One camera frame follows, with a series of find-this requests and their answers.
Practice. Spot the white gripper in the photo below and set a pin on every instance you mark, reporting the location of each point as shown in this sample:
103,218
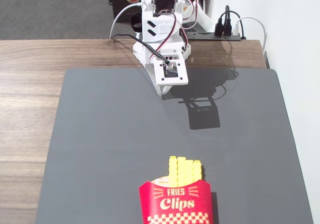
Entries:
163,89

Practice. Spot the black usb hub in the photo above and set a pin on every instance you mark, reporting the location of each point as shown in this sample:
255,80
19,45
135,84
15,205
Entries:
200,36

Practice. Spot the black clamp knob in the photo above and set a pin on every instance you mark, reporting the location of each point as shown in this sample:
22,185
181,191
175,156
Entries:
136,24

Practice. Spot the grey rectangular mat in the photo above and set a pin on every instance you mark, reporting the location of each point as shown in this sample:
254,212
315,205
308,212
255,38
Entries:
112,134

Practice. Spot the black speaker box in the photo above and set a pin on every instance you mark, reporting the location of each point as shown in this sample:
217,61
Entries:
120,10

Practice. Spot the red fries clips box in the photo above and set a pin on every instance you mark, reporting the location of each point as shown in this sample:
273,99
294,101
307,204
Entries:
175,204

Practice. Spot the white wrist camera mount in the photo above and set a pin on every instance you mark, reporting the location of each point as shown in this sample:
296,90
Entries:
172,71

